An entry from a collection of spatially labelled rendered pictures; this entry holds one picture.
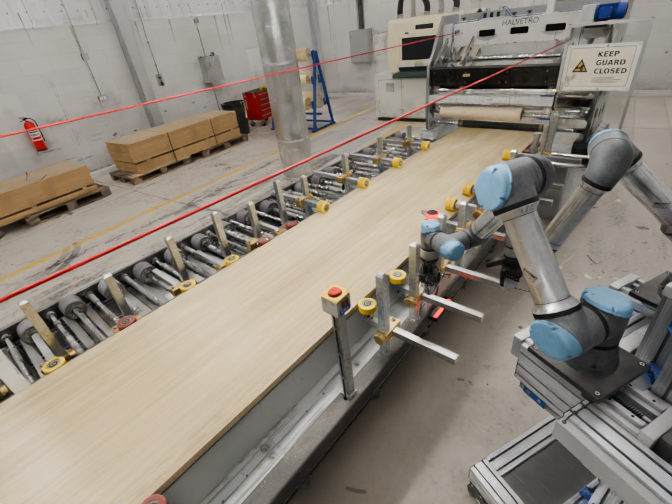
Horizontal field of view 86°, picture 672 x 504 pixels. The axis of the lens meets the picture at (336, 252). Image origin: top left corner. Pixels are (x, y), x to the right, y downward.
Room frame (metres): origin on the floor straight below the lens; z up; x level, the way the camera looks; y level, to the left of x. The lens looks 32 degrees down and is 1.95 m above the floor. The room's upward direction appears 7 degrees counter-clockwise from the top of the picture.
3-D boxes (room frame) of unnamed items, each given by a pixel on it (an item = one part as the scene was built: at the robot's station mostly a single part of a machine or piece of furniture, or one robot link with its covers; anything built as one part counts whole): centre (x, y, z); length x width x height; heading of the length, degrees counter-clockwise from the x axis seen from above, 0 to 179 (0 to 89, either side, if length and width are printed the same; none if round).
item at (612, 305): (0.70, -0.69, 1.21); 0.13 x 0.12 x 0.14; 110
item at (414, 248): (1.29, -0.33, 0.90); 0.03 x 0.03 x 0.48; 46
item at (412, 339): (1.08, -0.25, 0.81); 0.43 x 0.03 x 0.04; 46
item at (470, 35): (3.75, -1.94, 0.95); 1.65 x 0.70 x 1.90; 46
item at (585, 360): (0.70, -0.70, 1.09); 0.15 x 0.15 x 0.10
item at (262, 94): (9.73, 1.38, 0.41); 0.76 x 0.48 x 0.81; 149
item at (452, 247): (1.11, -0.42, 1.22); 0.11 x 0.11 x 0.08; 20
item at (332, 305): (0.92, 0.02, 1.18); 0.07 x 0.07 x 0.08; 46
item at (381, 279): (1.11, -0.16, 0.90); 0.03 x 0.03 x 0.48; 46
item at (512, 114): (3.54, -1.75, 1.05); 1.43 x 0.12 x 0.12; 46
